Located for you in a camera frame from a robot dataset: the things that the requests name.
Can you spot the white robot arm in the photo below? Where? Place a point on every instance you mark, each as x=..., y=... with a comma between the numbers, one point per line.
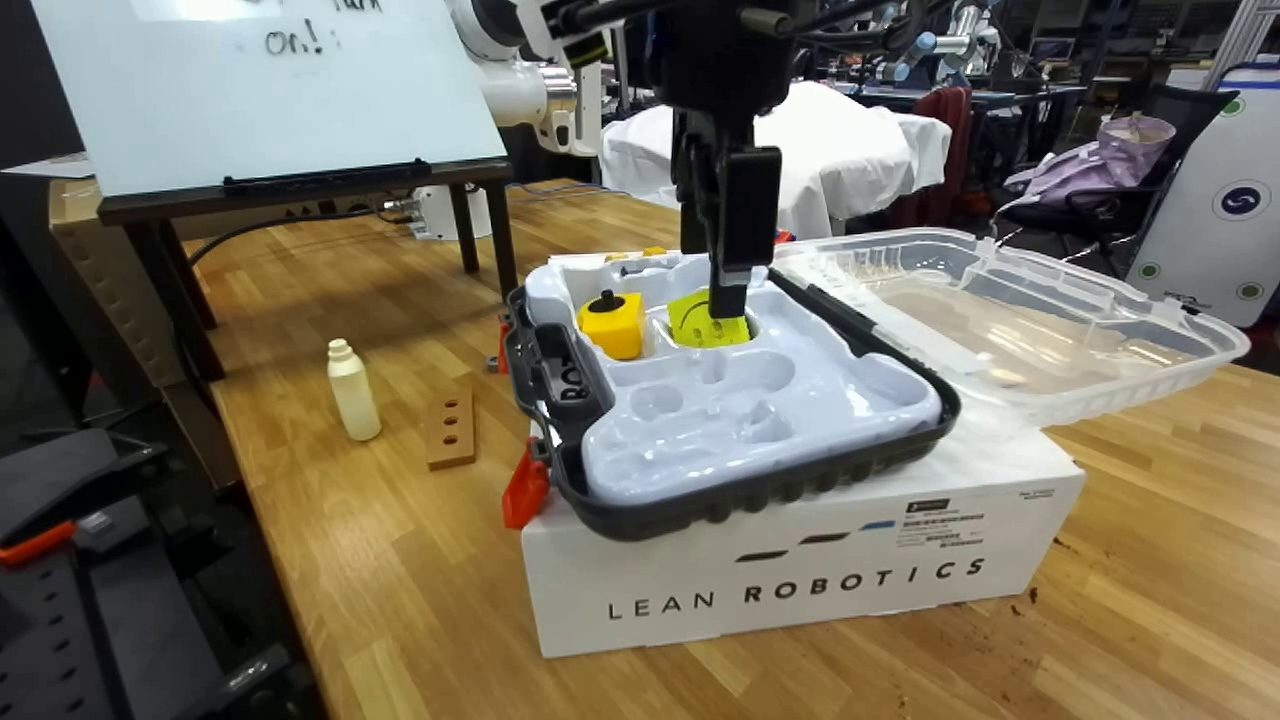
x=515, y=41

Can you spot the black whiteboard tray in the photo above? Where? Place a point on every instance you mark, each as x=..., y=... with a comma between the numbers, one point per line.
x=293, y=189

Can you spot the yellow duster block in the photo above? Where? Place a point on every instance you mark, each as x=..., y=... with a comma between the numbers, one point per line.
x=695, y=326

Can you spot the white cloth covered object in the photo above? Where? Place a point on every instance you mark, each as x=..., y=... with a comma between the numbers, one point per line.
x=840, y=159

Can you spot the clear plastic case lid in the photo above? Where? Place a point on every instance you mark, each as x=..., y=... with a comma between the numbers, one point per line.
x=1037, y=335

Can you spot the black optical breadboard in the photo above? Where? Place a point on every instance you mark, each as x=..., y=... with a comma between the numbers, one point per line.
x=94, y=612

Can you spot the white cardboard box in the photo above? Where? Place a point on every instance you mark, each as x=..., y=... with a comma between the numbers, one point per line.
x=969, y=520

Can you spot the white whiteboard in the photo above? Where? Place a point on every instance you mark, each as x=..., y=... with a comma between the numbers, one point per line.
x=185, y=94

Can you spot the yellow black part in case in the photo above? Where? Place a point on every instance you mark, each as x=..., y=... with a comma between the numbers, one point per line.
x=615, y=320

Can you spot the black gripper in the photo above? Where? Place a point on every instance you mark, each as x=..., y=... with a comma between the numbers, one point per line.
x=716, y=71

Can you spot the wooden block with holes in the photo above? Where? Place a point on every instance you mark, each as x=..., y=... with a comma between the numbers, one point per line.
x=454, y=430

